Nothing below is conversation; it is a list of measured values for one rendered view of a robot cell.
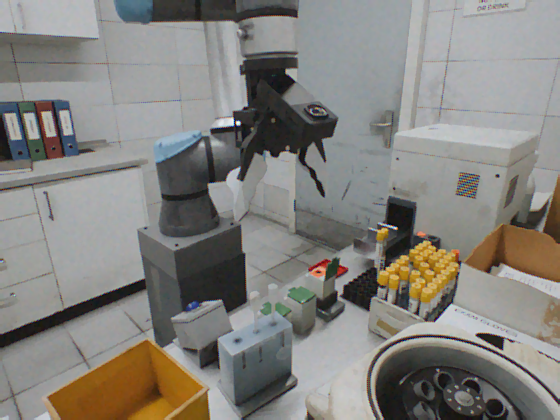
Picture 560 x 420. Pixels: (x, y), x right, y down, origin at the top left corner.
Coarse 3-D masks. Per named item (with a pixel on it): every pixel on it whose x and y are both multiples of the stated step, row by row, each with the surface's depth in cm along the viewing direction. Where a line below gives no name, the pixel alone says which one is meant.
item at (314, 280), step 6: (318, 270) 70; (324, 270) 70; (306, 276) 69; (312, 276) 68; (318, 276) 67; (324, 276) 68; (306, 282) 69; (312, 282) 68; (318, 282) 67; (324, 282) 66; (330, 282) 68; (306, 288) 70; (312, 288) 69; (318, 288) 67; (324, 288) 67; (330, 288) 69; (318, 294) 68; (324, 294) 68
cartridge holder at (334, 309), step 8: (328, 296) 68; (336, 296) 70; (320, 304) 67; (328, 304) 69; (336, 304) 70; (344, 304) 70; (320, 312) 68; (328, 312) 67; (336, 312) 68; (328, 320) 67
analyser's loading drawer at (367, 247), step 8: (384, 224) 93; (392, 224) 101; (400, 224) 101; (368, 232) 91; (376, 232) 89; (392, 232) 91; (400, 232) 95; (408, 232) 95; (360, 240) 87; (368, 240) 91; (376, 240) 90; (392, 240) 90; (400, 240) 92; (360, 248) 87; (368, 248) 85; (368, 256) 86
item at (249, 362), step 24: (240, 336) 48; (264, 336) 48; (288, 336) 51; (240, 360) 46; (264, 360) 49; (288, 360) 53; (240, 384) 48; (264, 384) 51; (288, 384) 52; (240, 408) 48
